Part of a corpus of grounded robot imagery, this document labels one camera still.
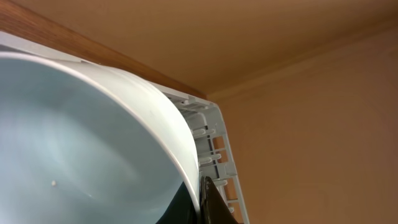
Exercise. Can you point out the light green bowl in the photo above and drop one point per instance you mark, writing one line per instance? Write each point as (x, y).
(82, 144)

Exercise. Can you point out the grey dishwasher rack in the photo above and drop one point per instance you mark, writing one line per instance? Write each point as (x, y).
(203, 117)

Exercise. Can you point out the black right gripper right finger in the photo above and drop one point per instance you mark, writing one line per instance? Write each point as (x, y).
(213, 208)

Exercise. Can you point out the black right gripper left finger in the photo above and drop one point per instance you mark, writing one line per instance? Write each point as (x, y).
(180, 210)

